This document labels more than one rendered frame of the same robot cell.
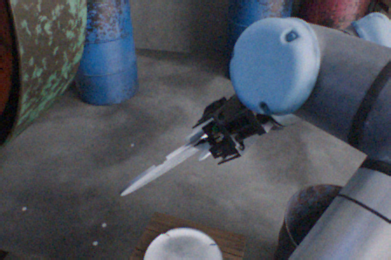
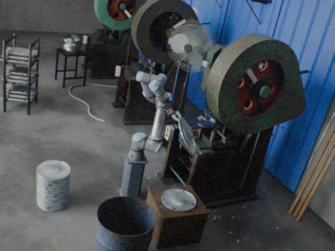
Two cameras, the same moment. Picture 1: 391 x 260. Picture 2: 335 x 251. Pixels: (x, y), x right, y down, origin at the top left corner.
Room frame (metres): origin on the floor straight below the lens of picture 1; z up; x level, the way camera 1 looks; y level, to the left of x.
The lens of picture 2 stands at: (2.08, -1.75, 2.12)
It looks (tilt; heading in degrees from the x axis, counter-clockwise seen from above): 25 degrees down; 135
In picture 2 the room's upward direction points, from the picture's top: 12 degrees clockwise
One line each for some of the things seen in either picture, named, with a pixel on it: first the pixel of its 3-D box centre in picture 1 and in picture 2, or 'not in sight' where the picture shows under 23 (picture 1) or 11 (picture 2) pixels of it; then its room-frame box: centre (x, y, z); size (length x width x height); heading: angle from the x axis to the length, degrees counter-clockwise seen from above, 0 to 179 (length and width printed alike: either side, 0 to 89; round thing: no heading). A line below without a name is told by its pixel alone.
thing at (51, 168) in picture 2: not in sight; (53, 169); (-0.23, -0.70, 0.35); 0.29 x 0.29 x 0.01
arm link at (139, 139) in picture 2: not in sight; (139, 141); (0.00, 0.01, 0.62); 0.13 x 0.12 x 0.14; 38
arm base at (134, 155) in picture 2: not in sight; (136, 152); (0.00, 0.00, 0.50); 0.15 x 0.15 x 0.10
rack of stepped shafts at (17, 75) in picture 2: not in sight; (20, 74); (-2.22, -0.32, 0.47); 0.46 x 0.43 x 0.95; 55
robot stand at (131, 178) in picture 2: not in sight; (132, 177); (0.00, 0.00, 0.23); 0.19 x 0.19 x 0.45; 67
